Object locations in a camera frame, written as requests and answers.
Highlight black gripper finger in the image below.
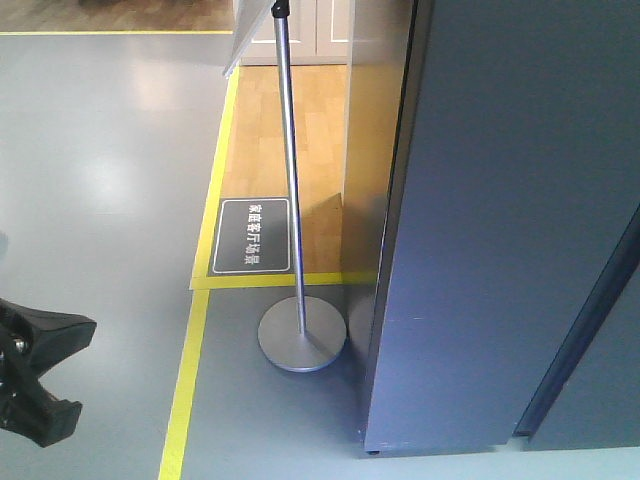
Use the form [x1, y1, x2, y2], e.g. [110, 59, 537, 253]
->
[1, 299, 97, 376]
[1, 350, 83, 447]

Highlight dark fridge door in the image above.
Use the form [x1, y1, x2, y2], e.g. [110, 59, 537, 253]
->
[364, 1, 639, 452]

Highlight dark grey fridge body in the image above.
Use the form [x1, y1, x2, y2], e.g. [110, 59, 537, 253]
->
[341, 1, 639, 455]

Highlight yellow floor tape line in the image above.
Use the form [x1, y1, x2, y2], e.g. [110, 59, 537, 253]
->
[1, 33, 385, 479]

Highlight dark floor sign sticker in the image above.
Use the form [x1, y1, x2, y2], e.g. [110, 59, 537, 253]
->
[209, 197, 291, 276]

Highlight silver stanchion pole stand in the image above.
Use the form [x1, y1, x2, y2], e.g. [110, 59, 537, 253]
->
[221, 0, 348, 373]

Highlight white panelled cabinet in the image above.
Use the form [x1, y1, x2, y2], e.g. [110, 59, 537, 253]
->
[239, 0, 416, 67]

